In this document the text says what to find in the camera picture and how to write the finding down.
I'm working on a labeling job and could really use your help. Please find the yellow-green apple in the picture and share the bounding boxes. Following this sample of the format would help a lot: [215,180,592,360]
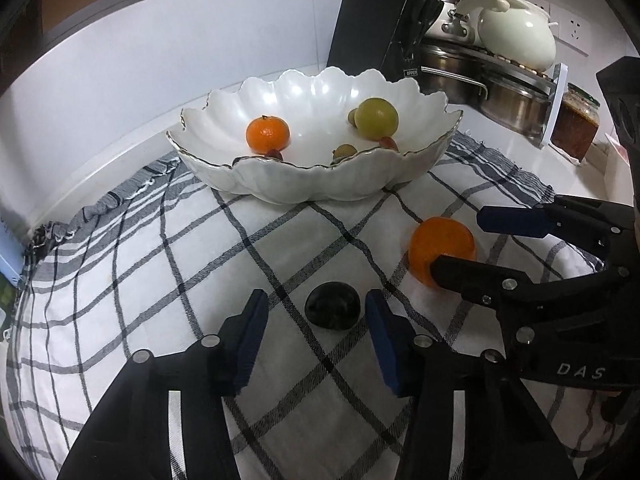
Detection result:
[354,98,400,140]

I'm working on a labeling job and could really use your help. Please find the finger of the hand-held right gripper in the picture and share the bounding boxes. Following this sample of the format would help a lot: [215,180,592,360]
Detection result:
[477,195,636,271]
[432,256,631,326]

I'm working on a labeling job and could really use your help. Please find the steel pot with side handle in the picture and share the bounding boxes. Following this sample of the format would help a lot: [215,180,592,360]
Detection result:
[477,72,556,136]

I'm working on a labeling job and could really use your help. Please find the orange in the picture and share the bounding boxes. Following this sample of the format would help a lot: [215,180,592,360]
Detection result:
[245,115,291,156]
[408,217,477,289]

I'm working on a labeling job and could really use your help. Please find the black handled kitchen scissors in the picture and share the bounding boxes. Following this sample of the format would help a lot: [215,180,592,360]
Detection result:
[400,0,446,61]

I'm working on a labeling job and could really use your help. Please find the dark purple plum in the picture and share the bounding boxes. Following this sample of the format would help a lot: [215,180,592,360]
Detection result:
[305,282,361,331]

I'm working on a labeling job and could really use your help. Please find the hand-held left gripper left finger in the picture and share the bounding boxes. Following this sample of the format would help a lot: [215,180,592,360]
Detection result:
[57,289,270,480]

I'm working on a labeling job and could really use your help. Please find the white scalloped ceramic bowl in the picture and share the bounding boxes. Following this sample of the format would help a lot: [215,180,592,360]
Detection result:
[166,66,463,205]

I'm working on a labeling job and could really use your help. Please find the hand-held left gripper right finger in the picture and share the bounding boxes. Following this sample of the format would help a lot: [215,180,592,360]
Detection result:
[365,289,596,480]

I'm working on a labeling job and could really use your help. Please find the white rack panel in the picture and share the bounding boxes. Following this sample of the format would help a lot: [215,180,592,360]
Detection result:
[537,62,571,148]

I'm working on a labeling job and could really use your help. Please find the wide steel pot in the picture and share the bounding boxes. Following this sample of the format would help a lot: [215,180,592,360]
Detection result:
[417,42,488,106]

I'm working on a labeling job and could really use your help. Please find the pink box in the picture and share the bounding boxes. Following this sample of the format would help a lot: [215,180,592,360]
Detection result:
[595,132,633,181]

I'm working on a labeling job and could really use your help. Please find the white wall socket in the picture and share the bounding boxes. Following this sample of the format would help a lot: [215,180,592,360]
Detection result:
[552,5,593,56]

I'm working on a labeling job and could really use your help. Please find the black knife block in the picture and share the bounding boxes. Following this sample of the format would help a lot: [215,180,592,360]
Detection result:
[327,0,426,81]

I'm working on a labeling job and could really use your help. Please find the black and white checked cloth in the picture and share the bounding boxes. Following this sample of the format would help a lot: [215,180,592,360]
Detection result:
[5,132,616,480]

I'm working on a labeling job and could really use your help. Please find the glass jar of brown sauce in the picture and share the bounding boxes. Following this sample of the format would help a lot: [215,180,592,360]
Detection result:
[550,82,601,163]

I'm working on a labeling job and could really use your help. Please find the white ceramic pot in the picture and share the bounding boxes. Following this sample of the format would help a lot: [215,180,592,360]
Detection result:
[477,0,558,72]

